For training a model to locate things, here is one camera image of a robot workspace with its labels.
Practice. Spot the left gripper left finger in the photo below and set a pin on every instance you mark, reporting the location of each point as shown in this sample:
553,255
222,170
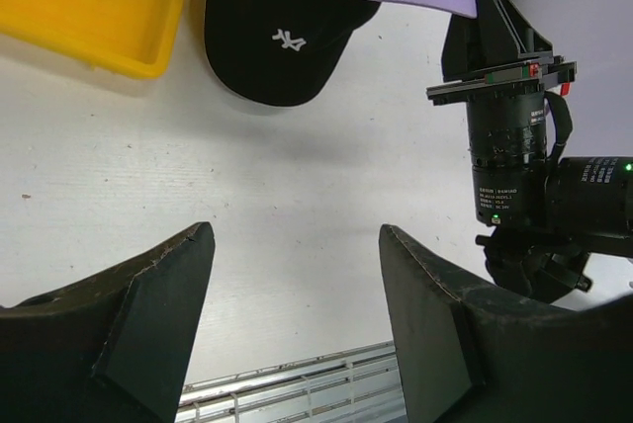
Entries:
114,347

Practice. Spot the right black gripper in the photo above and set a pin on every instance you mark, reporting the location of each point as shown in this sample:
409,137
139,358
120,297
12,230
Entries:
517,126

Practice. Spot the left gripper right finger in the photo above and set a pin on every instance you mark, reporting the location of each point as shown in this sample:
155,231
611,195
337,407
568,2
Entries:
470,351

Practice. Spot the black baseball cap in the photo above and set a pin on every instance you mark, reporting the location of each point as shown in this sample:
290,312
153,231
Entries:
280,53

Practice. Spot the yellow plastic tray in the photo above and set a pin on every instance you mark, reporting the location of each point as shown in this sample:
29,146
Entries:
129,37

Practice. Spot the aluminium frame rail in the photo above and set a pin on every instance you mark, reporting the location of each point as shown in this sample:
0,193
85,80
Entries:
358,385

